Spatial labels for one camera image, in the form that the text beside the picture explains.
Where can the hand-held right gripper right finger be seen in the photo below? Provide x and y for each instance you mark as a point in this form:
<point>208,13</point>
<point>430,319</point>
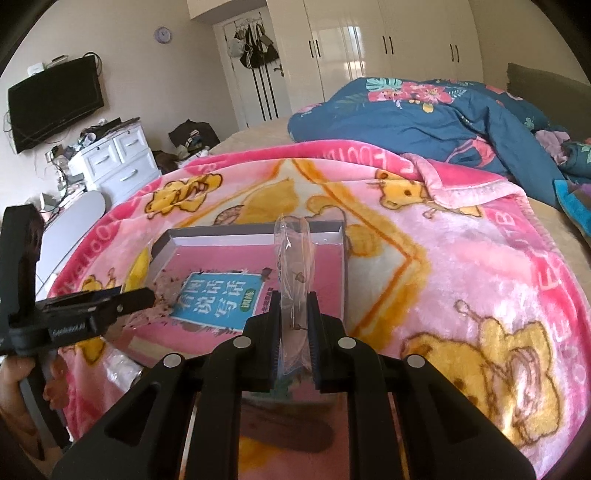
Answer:
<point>315,332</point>

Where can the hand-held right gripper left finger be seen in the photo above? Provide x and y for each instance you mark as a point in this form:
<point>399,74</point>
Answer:
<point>277,332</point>

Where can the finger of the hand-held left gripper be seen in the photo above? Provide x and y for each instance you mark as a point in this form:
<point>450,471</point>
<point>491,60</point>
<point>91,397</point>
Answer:
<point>120,302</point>

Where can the clear plastic earring bag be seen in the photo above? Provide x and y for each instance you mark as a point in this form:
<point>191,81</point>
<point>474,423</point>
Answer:
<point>292,258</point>

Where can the grey-rimmed clear tray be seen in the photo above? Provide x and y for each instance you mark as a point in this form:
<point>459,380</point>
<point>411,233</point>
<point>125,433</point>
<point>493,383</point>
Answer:
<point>221,235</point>

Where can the person's left hand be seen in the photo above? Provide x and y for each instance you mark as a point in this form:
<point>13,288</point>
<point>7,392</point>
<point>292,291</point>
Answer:
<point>14,378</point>

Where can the clear bag with dark beads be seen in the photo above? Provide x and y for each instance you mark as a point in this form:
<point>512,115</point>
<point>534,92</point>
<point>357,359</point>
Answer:
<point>164,295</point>

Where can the pink printed blanket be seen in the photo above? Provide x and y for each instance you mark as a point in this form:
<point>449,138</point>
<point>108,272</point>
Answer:
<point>438,286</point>

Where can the white drawer dresser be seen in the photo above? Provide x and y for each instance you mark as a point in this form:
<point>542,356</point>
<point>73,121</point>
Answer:
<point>120,161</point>

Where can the dark bag on floor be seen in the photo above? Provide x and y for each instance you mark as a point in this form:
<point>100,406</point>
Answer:
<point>191,136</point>

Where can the bed with beige sheet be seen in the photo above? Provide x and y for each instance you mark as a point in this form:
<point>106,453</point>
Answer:
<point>261,134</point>

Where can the white room door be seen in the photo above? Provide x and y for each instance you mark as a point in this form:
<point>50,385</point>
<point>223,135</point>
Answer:
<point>244,101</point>

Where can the blue floral quilt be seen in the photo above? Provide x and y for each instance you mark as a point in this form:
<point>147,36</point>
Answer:
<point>415,115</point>

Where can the hanging bags on door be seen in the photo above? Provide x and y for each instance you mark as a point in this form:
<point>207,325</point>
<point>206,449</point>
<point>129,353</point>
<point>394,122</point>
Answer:
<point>254,46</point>

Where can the teal striped pillow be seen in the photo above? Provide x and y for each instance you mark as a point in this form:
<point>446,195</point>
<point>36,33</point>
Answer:
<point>575,207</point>

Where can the purple clothes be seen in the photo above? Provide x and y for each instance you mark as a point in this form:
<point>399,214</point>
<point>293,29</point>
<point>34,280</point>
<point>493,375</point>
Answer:
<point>554,143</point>

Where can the white glossy wardrobe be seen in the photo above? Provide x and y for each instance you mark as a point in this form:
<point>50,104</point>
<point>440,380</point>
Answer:
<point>392,37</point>

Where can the dark bed headboard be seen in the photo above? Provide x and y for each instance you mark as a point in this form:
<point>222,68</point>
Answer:
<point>545,83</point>

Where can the black wall television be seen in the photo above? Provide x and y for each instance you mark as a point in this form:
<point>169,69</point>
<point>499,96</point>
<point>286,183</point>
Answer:
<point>51,106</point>

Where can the purple wall clock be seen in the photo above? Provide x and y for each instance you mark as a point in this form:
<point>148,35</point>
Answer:
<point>164,34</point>

